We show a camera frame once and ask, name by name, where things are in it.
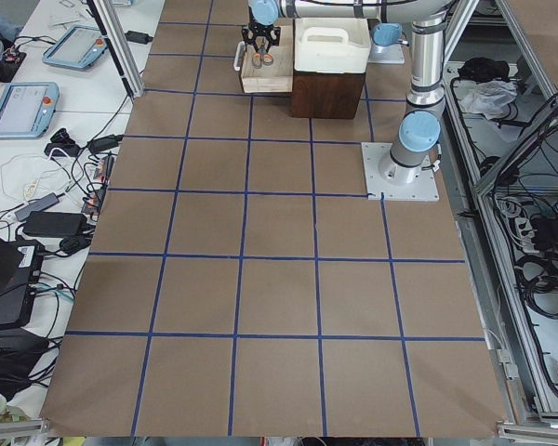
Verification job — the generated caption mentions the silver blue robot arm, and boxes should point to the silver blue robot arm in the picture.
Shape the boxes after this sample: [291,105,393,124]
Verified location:
[248,1,448,169]

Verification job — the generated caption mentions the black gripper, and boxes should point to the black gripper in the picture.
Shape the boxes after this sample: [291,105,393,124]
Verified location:
[241,20,281,49]

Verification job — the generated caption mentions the upper blue teach pendant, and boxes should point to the upper blue teach pendant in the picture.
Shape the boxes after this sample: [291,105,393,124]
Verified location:
[42,25,107,71]

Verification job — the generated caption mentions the black laptop computer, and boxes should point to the black laptop computer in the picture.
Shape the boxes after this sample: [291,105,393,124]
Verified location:
[0,238,44,330]

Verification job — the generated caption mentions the crumpled white cloth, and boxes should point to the crumpled white cloth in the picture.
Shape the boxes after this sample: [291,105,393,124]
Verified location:
[459,80,518,120]

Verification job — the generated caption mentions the lower blue teach pendant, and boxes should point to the lower blue teach pendant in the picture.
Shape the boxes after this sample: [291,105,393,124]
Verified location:
[0,82,60,139]

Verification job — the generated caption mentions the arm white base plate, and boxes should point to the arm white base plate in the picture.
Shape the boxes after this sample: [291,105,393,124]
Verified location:
[361,142,440,203]
[368,43,405,65]

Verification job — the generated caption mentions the wooden drawer with white handle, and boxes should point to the wooden drawer with white handle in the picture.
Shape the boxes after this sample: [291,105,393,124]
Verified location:
[233,25,294,94]

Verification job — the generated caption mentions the blue teach pendant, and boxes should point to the blue teach pendant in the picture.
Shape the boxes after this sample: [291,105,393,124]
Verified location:
[42,25,107,71]
[0,82,60,139]

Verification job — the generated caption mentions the orange grey handled scissors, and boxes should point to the orange grey handled scissors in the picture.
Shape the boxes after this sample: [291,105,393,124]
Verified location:
[251,40,274,69]

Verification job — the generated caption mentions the dark wooden drawer cabinet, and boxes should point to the dark wooden drawer cabinet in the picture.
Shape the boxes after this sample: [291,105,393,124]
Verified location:
[290,71,365,120]

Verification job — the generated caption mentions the white foam tray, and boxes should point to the white foam tray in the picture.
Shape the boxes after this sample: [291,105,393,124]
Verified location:
[294,18,371,74]

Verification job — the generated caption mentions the black power adapter brick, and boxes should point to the black power adapter brick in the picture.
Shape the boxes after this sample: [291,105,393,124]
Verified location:
[22,212,87,238]

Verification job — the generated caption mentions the aluminium frame post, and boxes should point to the aluminium frame post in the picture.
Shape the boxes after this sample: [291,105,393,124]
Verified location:
[86,0,144,99]

